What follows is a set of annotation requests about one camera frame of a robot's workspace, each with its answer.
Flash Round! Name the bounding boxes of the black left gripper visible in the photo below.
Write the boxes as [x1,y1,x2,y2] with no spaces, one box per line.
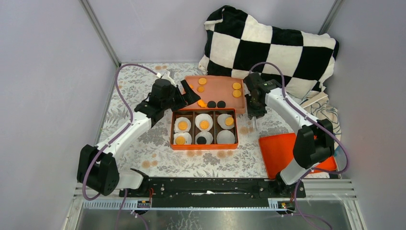
[161,80,201,112]

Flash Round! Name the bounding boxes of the round golden cookie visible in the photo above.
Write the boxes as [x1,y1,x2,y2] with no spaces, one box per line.
[175,136,186,145]
[178,121,189,131]
[225,117,234,127]
[198,78,207,85]
[232,82,241,90]
[232,90,242,98]
[199,120,210,130]

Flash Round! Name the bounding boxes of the black sandwich cookie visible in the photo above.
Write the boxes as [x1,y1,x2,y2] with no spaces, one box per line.
[207,101,217,108]
[196,136,207,145]
[217,101,226,108]

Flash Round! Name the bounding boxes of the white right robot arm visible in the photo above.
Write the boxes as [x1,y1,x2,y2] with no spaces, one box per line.
[243,72,335,197]

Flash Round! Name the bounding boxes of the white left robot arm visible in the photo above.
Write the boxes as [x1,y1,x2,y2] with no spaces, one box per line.
[77,74,200,197]

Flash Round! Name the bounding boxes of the orange fish shaped cookie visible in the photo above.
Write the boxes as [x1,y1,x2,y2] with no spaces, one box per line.
[197,100,207,108]

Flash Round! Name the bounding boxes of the pink cookie tray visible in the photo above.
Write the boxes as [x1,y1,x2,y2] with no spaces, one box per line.
[184,75,246,114]

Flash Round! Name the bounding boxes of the white paper cup back middle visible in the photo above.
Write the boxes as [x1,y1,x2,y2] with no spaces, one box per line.
[195,114,213,131]

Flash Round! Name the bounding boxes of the white paper cup back left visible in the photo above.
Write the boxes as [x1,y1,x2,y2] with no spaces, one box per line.
[174,117,192,133]

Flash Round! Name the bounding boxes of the white paper cup front left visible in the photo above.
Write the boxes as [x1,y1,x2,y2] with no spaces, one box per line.
[173,132,192,145]

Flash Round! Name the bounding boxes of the white paper cup front middle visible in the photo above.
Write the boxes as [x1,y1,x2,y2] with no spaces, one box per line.
[195,131,214,145]

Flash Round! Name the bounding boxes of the white paper cup front right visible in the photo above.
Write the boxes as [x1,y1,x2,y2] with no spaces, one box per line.
[216,130,236,145]

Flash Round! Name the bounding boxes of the orange cookie tin box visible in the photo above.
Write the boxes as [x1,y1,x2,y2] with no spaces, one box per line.
[170,108,238,150]

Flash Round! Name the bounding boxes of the orange tin lid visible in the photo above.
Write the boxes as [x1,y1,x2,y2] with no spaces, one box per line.
[258,132,338,180]

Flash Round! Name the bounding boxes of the black white checkered pillow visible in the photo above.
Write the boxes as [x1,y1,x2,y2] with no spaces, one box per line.
[198,5,339,99]

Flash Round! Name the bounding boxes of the beige blue printed cloth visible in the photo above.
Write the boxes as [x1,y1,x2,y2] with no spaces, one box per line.
[298,91,342,150]

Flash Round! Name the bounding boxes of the floral tablecloth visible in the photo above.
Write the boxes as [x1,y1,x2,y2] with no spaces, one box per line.
[100,63,292,178]

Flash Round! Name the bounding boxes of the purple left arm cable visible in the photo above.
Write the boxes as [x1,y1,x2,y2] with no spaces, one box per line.
[81,63,164,201]

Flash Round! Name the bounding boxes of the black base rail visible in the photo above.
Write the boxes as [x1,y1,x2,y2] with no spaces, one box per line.
[119,174,306,208]

